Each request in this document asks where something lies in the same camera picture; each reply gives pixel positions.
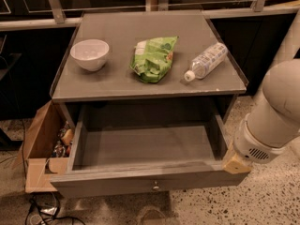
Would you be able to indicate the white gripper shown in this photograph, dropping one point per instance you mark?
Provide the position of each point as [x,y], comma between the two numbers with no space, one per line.
[252,146]

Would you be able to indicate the grey top drawer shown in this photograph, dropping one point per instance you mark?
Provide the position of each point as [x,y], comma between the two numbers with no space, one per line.
[120,149]

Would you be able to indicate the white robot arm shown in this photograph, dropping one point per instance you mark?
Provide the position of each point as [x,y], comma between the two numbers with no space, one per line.
[263,134]

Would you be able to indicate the grey drawer cabinet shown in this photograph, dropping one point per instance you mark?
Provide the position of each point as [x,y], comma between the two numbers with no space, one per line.
[122,31]

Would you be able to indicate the clear plastic water bottle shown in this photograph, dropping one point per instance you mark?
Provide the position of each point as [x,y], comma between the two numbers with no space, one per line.
[206,62]

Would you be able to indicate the green snack bag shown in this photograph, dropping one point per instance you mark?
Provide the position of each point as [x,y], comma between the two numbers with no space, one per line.
[153,58]

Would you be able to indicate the snack items in box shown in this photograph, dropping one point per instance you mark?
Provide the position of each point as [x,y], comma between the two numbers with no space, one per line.
[63,145]

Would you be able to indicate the white ceramic bowl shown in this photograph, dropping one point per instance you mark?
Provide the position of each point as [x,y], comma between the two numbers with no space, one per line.
[90,54]

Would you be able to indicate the metal window railing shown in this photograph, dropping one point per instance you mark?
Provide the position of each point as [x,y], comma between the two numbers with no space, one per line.
[41,14]

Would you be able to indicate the brown cardboard box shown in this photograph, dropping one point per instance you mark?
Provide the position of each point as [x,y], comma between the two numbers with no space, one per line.
[37,148]

